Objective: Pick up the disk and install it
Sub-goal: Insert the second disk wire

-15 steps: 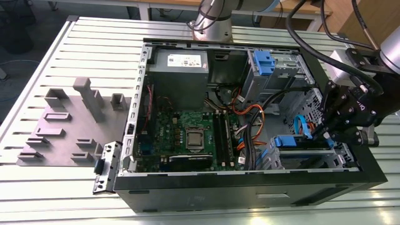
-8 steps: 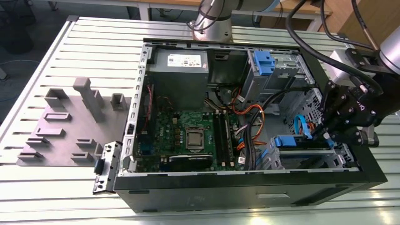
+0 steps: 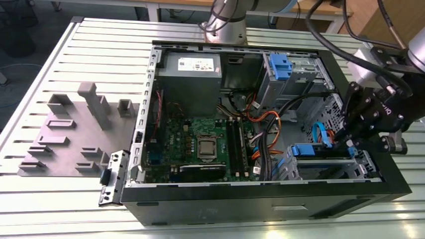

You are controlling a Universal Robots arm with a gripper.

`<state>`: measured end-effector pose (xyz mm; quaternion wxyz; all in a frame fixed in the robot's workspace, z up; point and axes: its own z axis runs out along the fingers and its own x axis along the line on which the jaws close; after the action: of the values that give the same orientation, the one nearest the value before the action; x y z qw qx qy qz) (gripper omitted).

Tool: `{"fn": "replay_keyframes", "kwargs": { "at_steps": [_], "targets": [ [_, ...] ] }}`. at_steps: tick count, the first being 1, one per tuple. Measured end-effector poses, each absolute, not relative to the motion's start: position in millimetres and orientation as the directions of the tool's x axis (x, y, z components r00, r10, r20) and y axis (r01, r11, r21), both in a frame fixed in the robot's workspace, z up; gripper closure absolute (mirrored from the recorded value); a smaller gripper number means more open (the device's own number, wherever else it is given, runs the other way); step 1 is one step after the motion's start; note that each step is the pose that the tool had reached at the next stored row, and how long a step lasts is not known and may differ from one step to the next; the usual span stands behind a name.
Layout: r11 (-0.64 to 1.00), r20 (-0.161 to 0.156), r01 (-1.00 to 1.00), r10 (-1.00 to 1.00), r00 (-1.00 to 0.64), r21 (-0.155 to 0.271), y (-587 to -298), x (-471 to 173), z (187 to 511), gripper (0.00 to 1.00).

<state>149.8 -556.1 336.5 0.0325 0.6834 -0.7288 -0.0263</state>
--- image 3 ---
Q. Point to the black PC case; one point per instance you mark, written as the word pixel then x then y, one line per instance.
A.
pixel 265 201

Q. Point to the hard disk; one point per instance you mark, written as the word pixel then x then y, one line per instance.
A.
pixel 302 150

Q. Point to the metal drive cage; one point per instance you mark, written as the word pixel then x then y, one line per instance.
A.
pixel 275 89

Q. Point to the CPU socket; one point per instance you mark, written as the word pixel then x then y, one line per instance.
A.
pixel 207 157

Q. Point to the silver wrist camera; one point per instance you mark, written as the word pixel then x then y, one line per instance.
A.
pixel 362 72

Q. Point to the silver CPU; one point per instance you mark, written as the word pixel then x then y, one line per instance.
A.
pixel 206 147

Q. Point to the grey power supply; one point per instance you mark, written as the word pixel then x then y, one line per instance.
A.
pixel 189 94

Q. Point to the blue drive latch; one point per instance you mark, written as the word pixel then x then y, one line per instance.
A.
pixel 279 67

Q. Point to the wooden cabinet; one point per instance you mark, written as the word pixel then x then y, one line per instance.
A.
pixel 407 15

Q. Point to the grey parts rack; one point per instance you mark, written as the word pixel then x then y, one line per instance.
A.
pixel 82 139

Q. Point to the black RAM stick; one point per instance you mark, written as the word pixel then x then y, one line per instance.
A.
pixel 234 149
pixel 242 149

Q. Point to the black office chair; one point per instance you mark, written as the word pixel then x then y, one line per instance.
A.
pixel 17 42

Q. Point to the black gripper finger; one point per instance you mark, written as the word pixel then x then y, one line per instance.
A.
pixel 358 112
pixel 393 144

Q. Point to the black graphics card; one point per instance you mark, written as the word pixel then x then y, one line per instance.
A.
pixel 202 171

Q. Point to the metal expansion slot bracket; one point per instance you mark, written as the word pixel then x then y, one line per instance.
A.
pixel 116 174

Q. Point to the green motherboard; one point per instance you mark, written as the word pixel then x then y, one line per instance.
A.
pixel 178 129

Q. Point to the metal disk bay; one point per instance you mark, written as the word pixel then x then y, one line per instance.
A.
pixel 326 162

